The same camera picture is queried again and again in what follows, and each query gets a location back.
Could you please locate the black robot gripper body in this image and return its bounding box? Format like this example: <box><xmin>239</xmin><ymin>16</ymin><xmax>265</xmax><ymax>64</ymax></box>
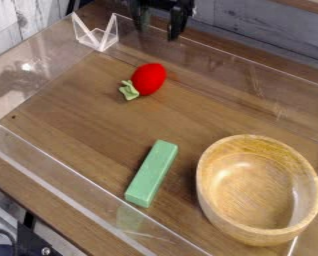
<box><xmin>126</xmin><ymin>0</ymin><xmax>195</xmax><ymax>16</ymax></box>

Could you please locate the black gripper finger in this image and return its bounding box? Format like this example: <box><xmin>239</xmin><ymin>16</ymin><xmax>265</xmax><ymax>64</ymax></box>
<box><xmin>167</xmin><ymin>6</ymin><xmax>187</xmax><ymax>41</ymax></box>
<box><xmin>129</xmin><ymin>3</ymin><xmax>149</xmax><ymax>32</ymax></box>

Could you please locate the red ball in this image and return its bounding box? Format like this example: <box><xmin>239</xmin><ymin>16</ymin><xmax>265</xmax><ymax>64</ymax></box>
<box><xmin>130</xmin><ymin>63</ymin><xmax>167</xmax><ymax>96</ymax></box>

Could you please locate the long green rectangular block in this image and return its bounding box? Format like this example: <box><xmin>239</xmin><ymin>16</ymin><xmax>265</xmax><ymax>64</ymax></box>
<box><xmin>124</xmin><ymin>140</ymin><xmax>177</xmax><ymax>208</ymax></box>

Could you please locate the wooden bowl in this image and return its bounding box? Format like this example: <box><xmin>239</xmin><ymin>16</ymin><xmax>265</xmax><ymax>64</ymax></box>
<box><xmin>195</xmin><ymin>134</ymin><xmax>318</xmax><ymax>246</ymax></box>

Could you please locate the black metal clamp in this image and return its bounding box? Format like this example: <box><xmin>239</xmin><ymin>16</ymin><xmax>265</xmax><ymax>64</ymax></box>
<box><xmin>16</xmin><ymin>212</ymin><xmax>62</xmax><ymax>256</ymax></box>

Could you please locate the clear acrylic corner bracket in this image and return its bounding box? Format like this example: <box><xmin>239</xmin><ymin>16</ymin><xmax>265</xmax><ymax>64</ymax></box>
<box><xmin>70</xmin><ymin>13</ymin><xmax>118</xmax><ymax>52</ymax></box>

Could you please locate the clear acrylic tray wall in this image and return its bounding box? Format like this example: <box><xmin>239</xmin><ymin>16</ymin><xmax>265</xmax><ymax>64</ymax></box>
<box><xmin>0</xmin><ymin>16</ymin><xmax>318</xmax><ymax>256</ymax></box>

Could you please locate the black cable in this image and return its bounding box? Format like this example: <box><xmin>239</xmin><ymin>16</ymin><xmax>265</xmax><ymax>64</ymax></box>
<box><xmin>0</xmin><ymin>227</ymin><xmax>18</xmax><ymax>256</ymax></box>

